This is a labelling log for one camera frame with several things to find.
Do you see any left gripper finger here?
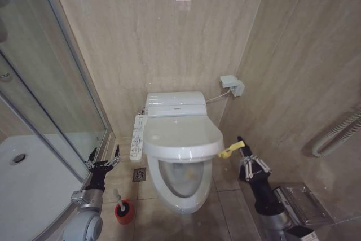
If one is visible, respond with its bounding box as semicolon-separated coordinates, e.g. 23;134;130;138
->
105;144;122;169
85;147;99;169

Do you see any grey wall outlet box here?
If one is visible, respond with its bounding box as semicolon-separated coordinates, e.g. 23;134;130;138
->
219;75;245;97

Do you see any square metal floor drain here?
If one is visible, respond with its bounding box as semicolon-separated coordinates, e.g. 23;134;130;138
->
133;168;147;182

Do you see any glass shower enclosure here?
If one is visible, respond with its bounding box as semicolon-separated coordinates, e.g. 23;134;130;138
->
0;0;117;187

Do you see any black box with white label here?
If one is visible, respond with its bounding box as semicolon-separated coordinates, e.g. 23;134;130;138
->
285;225;315;241

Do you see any white power cable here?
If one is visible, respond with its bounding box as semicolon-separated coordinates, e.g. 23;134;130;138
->
205;88;234;104

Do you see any white shower tray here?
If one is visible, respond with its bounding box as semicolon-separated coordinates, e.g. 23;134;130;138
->
0;132;114;241

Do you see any white toilet lid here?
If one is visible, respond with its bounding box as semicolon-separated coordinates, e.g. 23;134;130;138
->
143;116;224;160

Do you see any round chrome shower drain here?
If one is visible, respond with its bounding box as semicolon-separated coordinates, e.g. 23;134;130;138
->
11;153;27;164

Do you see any white toilet brush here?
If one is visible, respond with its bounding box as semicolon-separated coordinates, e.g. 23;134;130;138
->
112;188;127;212

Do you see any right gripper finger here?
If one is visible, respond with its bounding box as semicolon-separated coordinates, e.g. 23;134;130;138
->
237;135;253;182
244;144;272;174

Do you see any white ceramic toilet bowl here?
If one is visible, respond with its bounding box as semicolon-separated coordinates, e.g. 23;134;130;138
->
146;155;214;215

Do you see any yellow lid lifter handle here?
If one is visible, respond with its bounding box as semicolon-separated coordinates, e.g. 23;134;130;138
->
217;140;245;160

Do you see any red toilet brush holder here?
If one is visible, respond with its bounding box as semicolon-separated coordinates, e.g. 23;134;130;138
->
113;199;136;225

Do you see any white bidet control panel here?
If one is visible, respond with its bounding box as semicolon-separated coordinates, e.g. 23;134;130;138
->
129;114;146;161

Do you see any steel toilet paper holder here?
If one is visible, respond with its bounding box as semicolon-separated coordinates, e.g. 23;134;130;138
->
274;182;337;232

